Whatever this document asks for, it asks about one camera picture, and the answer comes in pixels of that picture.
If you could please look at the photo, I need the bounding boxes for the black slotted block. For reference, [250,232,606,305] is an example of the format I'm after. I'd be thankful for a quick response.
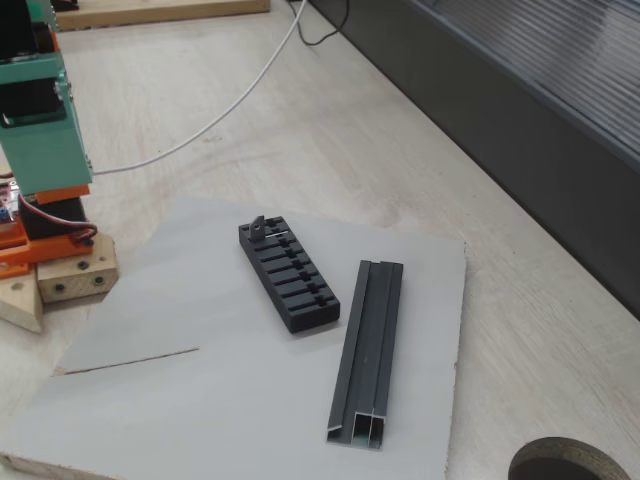
[237,215,342,335]

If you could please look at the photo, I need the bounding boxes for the red controller board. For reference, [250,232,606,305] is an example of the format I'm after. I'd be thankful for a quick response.
[0,180,22,232]

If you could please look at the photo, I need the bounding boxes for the wooden block with screws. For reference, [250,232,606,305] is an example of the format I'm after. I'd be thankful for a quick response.
[37,234,120,304]

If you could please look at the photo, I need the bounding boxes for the long wooden board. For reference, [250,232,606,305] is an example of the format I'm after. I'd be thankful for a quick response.
[53,0,271,33]

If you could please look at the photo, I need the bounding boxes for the light wooden plank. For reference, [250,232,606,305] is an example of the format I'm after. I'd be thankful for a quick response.
[0,272,45,335]

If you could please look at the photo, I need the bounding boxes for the grey flat board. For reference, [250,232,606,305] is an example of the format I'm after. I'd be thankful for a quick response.
[0,196,469,480]

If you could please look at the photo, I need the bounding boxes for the grey horizontal window blinds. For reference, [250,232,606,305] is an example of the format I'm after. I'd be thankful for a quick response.
[409,0,640,169]

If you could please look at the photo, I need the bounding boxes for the base servo wire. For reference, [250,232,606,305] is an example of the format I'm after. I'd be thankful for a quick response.
[19,193,99,247]

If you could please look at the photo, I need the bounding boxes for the white cable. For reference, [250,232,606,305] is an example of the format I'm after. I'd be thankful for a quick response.
[93,0,309,176]

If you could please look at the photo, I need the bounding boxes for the black cable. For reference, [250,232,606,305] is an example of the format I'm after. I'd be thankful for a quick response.
[285,0,350,47]

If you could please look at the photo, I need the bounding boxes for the dark aluminium profile rail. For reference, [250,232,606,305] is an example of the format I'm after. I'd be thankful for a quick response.
[325,258,405,449]

